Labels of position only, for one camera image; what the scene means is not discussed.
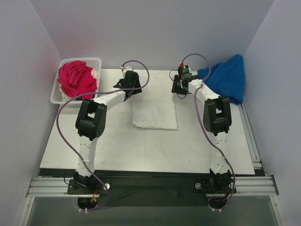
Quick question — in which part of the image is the red pink t-shirt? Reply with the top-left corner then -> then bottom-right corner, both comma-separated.
57,61 -> 97,97

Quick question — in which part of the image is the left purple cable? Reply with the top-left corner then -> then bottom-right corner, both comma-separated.
56,60 -> 151,211

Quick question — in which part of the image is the purple cable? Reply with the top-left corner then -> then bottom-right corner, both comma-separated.
56,60 -> 151,211
179,53 -> 236,211

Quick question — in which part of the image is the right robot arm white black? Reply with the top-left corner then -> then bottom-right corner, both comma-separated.
172,64 -> 232,192

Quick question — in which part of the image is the white plastic laundry basket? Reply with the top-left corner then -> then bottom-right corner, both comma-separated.
50,57 -> 102,105

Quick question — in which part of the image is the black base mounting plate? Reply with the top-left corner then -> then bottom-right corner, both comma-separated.
39,168 -> 236,208

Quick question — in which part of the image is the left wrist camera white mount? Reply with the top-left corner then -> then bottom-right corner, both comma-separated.
120,66 -> 133,72

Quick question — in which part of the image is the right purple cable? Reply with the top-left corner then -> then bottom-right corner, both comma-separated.
179,53 -> 236,211

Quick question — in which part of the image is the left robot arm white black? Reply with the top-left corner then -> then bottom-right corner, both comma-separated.
73,70 -> 142,194

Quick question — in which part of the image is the white t-shirt red print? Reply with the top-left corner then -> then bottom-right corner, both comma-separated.
131,71 -> 177,130

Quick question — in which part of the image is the blue t-shirt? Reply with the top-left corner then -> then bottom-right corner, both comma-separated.
198,55 -> 245,105

